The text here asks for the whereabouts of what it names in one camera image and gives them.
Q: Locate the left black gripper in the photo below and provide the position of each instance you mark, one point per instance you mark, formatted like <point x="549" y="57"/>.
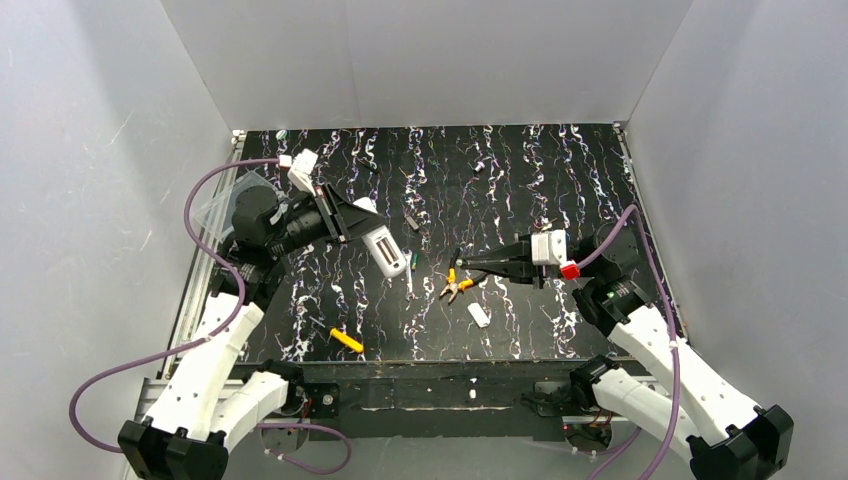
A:
<point x="330" y="214"/>

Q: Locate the orange handled pliers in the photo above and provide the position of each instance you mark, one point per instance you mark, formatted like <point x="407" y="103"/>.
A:
<point x="453" y="286"/>

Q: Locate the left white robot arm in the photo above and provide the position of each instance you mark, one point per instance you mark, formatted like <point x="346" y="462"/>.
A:
<point x="189" y="431"/>

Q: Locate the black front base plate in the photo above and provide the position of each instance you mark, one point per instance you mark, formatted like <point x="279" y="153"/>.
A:
<point x="451" y="399"/>

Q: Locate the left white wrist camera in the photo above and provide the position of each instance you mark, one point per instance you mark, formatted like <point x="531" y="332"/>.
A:
<point x="299" y="169"/>

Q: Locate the white remote control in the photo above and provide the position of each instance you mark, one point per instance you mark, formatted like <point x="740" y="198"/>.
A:
<point x="382" y="245"/>

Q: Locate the clear plastic screw box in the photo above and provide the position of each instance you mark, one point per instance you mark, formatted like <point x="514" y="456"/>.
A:
<point x="215" y="216"/>

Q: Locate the yellow handled screwdriver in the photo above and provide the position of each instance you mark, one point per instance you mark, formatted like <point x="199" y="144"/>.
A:
<point x="342" y="337"/>

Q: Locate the aluminium frame rail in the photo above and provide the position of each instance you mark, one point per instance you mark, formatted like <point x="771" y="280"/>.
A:
<point x="191" y="303"/>

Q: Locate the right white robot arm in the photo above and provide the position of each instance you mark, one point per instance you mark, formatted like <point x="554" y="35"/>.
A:
<point x="720" y="431"/>

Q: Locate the white battery cover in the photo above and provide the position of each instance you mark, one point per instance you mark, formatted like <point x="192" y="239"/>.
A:
<point x="479" y="315"/>

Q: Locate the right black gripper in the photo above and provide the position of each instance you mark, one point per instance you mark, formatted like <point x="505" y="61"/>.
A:
<point x="530" y="259"/>

